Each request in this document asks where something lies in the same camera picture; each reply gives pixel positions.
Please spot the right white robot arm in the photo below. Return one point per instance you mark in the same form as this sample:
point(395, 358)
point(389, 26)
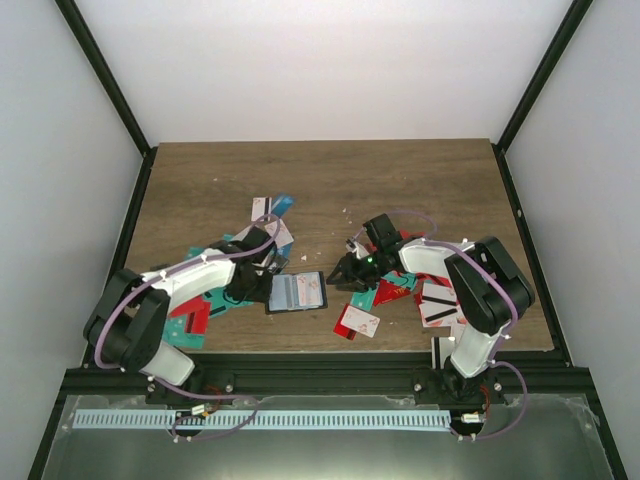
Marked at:
point(489, 288)

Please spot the white card magnetic stripe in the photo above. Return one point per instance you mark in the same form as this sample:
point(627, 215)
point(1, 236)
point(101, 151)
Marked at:
point(261, 209)

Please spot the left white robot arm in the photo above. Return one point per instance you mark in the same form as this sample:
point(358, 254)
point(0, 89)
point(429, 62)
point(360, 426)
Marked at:
point(127, 324)

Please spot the white floral card on red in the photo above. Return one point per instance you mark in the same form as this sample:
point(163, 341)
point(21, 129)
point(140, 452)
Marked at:
point(360, 321)

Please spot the red card black stripe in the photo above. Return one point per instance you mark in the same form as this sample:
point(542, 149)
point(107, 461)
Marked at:
point(195, 315)

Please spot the red card front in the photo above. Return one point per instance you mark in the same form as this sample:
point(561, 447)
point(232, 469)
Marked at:
point(342, 330)

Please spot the red VIP card gold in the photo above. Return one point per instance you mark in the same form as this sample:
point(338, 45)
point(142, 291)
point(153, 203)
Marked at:
point(388, 292)

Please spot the light blue slotted rail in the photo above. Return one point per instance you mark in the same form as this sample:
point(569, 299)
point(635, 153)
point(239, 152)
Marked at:
point(402, 420)

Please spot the blue card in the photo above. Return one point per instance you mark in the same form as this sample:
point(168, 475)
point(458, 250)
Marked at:
point(280, 204)

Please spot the teal card front left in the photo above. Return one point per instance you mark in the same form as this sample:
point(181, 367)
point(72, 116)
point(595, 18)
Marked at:
point(174, 334)

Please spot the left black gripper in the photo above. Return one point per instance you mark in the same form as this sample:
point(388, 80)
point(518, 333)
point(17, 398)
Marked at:
point(263, 295)

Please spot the black leather card holder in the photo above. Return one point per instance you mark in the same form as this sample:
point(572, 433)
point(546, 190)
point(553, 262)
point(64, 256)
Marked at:
point(284, 295)

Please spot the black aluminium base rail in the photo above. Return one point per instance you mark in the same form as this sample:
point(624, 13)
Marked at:
point(362, 373)

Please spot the white striped card front right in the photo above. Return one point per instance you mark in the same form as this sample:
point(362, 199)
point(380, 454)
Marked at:
point(438, 306)

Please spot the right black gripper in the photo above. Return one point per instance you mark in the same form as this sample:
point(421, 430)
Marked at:
point(350, 275)

